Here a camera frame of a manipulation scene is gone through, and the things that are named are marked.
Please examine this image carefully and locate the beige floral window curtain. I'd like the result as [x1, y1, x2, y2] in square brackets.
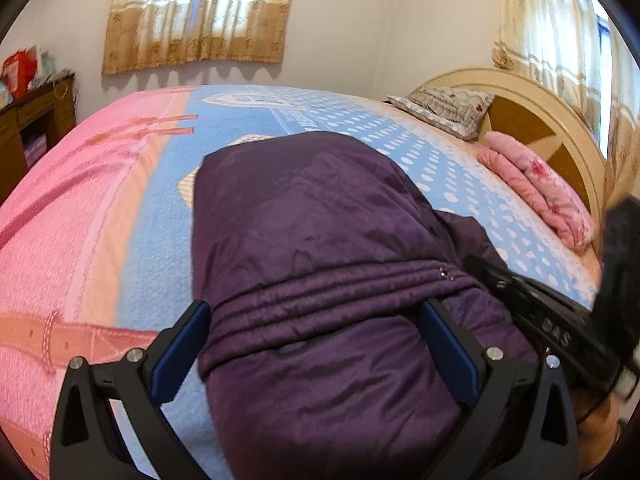
[102, 0, 291, 76]

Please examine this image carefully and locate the folded pink blanket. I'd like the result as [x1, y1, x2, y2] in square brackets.
[476, 131, 598, 252]

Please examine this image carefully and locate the brown wooden desk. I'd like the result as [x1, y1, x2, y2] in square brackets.
[1, 73, 76, 203]

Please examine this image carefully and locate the grey patterned pillow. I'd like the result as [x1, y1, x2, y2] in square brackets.
[386, 84, 496, 141]

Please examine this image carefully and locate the pink and blue bedspread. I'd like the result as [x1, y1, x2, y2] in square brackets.
[1, 85, 600, 479]

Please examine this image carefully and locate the purple quilted jacket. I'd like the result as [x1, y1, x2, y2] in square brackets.
[192, 132, 536, 479]

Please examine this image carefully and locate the beige wooden headboard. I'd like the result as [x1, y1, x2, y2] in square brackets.
[425, 67, 605, 222]

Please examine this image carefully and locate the red gift box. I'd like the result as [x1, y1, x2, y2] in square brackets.
[2, 50, 38, 99]

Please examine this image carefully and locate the beige side window curtain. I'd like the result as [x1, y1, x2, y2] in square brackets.
[492, 0, 639, 205]

